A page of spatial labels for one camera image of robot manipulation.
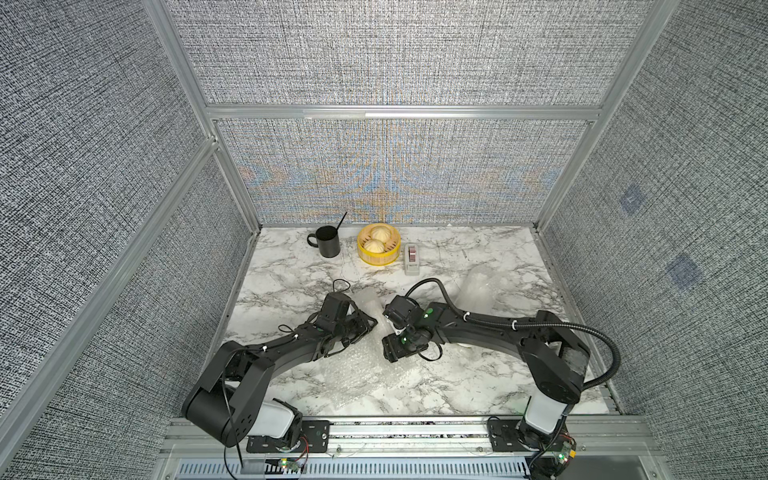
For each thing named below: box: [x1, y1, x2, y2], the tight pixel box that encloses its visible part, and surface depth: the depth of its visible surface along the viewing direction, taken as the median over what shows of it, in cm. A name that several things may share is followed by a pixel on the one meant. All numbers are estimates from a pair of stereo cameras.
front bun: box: [364, 239, 385, 254], surface depth 108 cm
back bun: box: [370, 226, 392, 242], surface depth 112 cm
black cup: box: [307, 225, 341, 258], surface depth 109 cm
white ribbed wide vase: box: [456, 264, 499, 314], surface depth 94 cm
